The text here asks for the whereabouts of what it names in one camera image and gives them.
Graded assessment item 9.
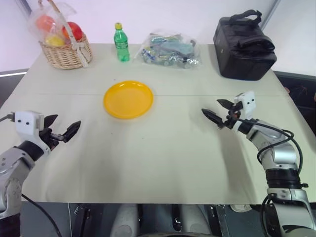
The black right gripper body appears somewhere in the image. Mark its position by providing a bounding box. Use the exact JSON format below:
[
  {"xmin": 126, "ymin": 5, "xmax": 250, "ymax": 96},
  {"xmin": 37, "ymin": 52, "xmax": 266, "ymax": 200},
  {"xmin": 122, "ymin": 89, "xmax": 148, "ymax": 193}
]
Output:
[{"xmin": 223, "ymin": 101, "xmax": 244, "ymax": 130}]

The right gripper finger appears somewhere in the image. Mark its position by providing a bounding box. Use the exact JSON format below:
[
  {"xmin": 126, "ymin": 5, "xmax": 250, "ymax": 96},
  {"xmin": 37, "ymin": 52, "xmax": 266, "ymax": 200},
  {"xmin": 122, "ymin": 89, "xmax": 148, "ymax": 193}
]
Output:
[
  {"xmin": 201, "ymin": 108, "xmax": 225, "ymax": 128},
  {"xmin": 216, "ymin": 98, "xmax": 235, "ymax": 110}
]

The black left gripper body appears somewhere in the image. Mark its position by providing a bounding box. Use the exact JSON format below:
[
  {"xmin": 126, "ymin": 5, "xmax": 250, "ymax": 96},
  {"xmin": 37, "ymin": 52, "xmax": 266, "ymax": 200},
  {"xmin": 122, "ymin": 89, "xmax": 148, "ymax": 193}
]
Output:
[{"xmin": 38, "ymin": 127, "xmax": 66, "ymax": 150}]

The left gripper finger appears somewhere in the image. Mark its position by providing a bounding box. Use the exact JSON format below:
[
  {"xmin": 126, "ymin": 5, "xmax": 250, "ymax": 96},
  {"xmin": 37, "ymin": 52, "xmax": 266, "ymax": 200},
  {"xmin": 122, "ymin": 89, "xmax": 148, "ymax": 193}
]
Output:
[
  {"xmin": 62, "ymin": 120, "xmax": 82, "ymax": 143},
  {"xmin": 43, "ymin": 114, "xmax": 59, "ymax": 130}
]

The yellow plastic plate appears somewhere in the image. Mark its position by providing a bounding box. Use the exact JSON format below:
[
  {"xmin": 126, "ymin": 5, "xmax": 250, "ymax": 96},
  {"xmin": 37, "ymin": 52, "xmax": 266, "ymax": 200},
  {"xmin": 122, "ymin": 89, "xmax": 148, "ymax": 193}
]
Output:
[{"xmin": 102, "ymin": 79, "xmax": 155, "ymax": 120}]

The orange fruit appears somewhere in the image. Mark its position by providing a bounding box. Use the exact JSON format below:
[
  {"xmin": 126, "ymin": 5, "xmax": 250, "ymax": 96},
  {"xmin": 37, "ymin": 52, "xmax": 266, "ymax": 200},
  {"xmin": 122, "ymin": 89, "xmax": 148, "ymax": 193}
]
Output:
[{"xmin": 36, "ymin": 15, "xmax": 57, "ymax": 32}]

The clear plastic fruit bag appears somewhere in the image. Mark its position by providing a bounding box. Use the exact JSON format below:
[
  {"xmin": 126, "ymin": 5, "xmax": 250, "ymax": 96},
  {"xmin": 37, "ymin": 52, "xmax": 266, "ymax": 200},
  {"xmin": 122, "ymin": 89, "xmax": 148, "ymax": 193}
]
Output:
[{"xmin": 27, "ymin": 0, "xmax": 78, "ymax": 47}]

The black fabric carry bag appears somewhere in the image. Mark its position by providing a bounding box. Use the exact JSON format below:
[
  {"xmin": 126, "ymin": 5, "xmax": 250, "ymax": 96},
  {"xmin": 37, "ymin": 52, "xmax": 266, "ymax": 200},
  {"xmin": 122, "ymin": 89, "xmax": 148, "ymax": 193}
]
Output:
[{"xmin": 212, "ymin": 9, "xmax": 278, "ymax": 81}]

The dark bench edge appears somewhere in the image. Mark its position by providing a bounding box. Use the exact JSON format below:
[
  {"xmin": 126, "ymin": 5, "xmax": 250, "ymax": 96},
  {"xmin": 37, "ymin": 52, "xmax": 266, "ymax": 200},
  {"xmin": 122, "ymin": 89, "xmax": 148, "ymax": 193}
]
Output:
[{"xmin": 0, "ymin": 69, "xmax": 29, "ymax": 78}]

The cream table cloth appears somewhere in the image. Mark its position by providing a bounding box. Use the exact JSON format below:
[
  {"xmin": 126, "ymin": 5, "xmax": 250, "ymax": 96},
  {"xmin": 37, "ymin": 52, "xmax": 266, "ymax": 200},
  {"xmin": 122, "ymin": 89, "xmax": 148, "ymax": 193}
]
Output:
[{"xmin": 0, "ymin": 43, "xmax": 316, "ymax": 205}]

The dark furniture with red marks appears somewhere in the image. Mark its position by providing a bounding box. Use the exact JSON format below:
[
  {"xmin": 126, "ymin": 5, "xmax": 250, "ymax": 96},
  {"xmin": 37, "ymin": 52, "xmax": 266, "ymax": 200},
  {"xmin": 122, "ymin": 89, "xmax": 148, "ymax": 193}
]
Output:
[{"xmin": 273, "ymin": 70, "xmax": 316, "ymax": 139}]

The clear bag of small items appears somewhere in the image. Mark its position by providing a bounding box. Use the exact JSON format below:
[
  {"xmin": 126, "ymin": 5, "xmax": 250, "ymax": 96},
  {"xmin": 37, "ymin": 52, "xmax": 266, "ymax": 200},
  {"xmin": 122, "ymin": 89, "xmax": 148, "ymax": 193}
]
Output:
[{"xmin": 134, "ymin": 32, "xmax": 203, "ymax": 71}]

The yellow lemon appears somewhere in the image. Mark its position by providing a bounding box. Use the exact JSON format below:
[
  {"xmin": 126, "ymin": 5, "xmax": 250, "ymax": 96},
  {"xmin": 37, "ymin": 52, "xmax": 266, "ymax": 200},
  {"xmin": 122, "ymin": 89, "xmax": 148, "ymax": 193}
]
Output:
[{"xmin": 44, "ymin": 34, "xmax": 66, "ymax": 47}]

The red apple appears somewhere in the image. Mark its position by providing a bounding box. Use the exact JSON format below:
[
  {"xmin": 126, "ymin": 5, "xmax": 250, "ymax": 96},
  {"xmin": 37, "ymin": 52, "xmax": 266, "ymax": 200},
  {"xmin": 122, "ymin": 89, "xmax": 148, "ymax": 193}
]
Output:
[{"xmin": 61, "ymin": 21, "xmax": 83, "ymax": 41}]

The green plastic bottle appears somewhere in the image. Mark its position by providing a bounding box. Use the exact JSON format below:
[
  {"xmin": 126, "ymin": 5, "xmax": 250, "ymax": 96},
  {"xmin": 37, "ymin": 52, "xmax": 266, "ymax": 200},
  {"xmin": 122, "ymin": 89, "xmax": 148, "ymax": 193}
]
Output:
[{"xmin": 113, "ymin": 22, "xmax": 131, "ymax": 63}]

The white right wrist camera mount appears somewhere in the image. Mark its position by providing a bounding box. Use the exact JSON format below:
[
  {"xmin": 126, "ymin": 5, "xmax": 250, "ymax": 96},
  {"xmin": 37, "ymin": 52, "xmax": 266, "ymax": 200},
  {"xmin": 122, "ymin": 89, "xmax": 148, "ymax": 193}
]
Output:
[{"xmin": 233, "ymin": 90, "xmax": 256, "ymax": 122}]

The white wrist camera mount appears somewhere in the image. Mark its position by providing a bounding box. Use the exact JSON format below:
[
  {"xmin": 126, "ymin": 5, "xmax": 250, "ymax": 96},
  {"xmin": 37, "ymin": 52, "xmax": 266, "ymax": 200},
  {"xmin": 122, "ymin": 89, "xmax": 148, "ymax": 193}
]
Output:
[
  {"xmin": 233, "ymin": 90, "xmax": 256, "ymax": 122},
  {"xmin": 14, "ymin": 111, "xmax": 53, "ymax": 155}
]

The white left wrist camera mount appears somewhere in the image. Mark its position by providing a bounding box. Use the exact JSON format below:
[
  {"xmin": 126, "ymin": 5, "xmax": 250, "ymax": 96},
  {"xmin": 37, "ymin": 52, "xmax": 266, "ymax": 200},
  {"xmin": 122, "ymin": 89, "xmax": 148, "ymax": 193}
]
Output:
[{"xmin": 14, "ymin": 111, "xmax": 53, "ymax": 155}]

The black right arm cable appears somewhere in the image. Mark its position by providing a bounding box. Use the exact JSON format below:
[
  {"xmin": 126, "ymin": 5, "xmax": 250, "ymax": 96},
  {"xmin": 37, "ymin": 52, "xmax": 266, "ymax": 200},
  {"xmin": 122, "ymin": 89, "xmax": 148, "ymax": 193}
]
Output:
[{"xmin": 237, "ymin": 118, "xmax": 304, "ymax": 237}]

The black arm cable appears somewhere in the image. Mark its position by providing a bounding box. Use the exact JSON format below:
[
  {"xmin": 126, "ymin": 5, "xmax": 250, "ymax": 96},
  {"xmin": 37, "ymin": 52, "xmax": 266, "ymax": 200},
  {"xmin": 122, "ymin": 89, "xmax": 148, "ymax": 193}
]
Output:
[
  {"xmin": 237, "ymin": 118, "xmax": 304, "ymax": 237},
  {"xmin": 20, "ymin": 193, "xmax": 63, "ymax": 237}
]

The wicker basket with handle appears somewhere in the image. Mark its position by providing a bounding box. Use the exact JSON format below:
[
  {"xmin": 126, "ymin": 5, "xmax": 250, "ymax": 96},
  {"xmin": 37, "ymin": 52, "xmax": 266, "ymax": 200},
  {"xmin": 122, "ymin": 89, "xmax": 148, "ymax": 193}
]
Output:
[{"xmin": 38, "ymin": 0, "xmax": 94, "ymax": 70}]

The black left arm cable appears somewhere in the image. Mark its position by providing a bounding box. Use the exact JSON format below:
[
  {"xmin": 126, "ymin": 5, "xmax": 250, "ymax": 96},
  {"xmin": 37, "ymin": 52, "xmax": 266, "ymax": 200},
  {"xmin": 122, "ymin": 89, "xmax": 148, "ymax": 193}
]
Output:
[{"xmin": 20, "ymin": 193, "xmax": 63, "ymax": 237}]

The white slanted post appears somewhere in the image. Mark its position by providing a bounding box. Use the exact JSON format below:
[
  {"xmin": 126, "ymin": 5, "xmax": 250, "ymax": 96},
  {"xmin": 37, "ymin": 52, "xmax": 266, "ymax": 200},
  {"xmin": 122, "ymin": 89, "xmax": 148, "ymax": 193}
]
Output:
[{"xmin": 261, "ymin": 0, "xmax": 280, "ymax": 28}]

